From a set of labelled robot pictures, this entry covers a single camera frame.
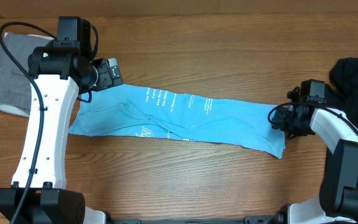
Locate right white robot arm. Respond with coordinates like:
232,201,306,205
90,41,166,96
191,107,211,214
268,102,358,223

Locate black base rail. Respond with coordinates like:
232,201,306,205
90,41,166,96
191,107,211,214
106,212,287,224

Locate folded grey shorts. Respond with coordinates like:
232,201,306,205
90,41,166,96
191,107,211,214
0,32,55,118

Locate light blue printed t-shirt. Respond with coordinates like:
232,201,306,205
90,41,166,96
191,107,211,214
69,84,285,158

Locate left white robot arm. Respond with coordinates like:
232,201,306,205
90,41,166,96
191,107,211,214
0,47,123,223

